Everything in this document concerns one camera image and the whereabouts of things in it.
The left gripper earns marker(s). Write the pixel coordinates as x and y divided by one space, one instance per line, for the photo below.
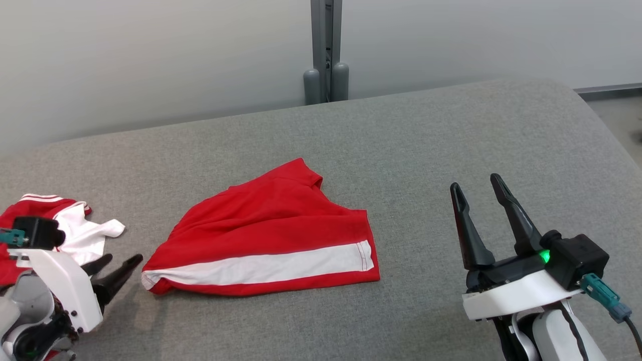
60 281

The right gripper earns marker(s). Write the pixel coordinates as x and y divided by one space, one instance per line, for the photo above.
511 296

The red and white basketball jersey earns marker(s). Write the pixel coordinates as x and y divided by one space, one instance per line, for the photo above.
80 233

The red shorts with white stripe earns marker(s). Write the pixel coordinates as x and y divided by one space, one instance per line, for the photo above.
271 225

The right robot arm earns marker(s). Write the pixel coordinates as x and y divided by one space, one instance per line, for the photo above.
556 336

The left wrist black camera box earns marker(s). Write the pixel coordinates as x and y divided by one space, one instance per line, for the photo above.
40 233

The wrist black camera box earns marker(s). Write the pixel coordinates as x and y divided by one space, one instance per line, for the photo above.
40 233
577 258

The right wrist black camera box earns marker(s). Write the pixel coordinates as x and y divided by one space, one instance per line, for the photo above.
577 258

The grey metal partition post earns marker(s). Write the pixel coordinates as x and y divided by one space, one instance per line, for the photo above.
321 50

